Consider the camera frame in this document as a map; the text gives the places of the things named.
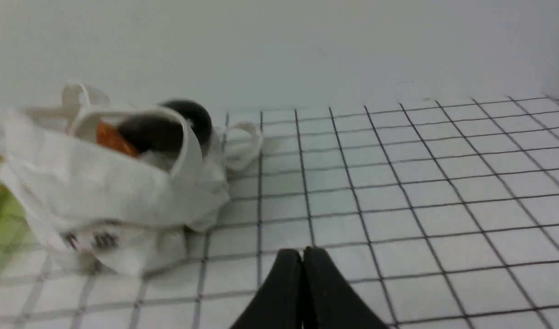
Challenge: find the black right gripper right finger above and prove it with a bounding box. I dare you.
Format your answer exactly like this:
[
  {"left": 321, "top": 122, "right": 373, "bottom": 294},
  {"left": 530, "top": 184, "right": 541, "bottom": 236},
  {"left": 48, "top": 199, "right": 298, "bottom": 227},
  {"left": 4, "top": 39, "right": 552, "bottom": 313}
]
[{"left": 303, "top": 246, "right": 388, "bottom": 329}]

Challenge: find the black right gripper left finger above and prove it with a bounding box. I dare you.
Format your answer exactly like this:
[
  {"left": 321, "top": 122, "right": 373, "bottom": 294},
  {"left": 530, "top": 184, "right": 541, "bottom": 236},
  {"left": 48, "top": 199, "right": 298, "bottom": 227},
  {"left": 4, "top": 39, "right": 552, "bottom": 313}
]
[{"left": 231, "top": 249, "right": 302, "bottom": 329}]

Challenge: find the orange vegetable in bag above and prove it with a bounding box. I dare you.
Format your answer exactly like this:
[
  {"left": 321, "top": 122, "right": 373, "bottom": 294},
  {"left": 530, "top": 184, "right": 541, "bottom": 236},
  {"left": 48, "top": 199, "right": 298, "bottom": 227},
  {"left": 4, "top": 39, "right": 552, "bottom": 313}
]
[{"left": 95, "top": 121, "right": 140, "bottom": 158}]

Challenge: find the dark purple eggplant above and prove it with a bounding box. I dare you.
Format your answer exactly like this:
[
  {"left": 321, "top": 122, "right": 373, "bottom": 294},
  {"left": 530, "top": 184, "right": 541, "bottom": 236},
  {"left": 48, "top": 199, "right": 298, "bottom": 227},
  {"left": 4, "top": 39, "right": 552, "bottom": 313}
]
[{"left": 117, "top": 99, "right": 213, "bottom": 154}]

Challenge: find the green glass plate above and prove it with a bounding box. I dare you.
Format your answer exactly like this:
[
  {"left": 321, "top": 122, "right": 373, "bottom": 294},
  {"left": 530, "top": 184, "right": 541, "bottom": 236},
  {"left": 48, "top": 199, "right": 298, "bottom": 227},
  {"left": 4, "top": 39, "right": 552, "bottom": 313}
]
[{"left": 0, "top": 156, "right": 34, "bottom": 264}]

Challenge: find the white cloth bag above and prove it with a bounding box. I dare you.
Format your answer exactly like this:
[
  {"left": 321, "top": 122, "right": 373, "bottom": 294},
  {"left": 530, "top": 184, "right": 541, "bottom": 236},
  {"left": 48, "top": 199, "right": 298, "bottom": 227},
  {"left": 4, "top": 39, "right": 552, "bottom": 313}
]
[{"left": 0, "top": 82, "right": 264, "bottom": 277}]

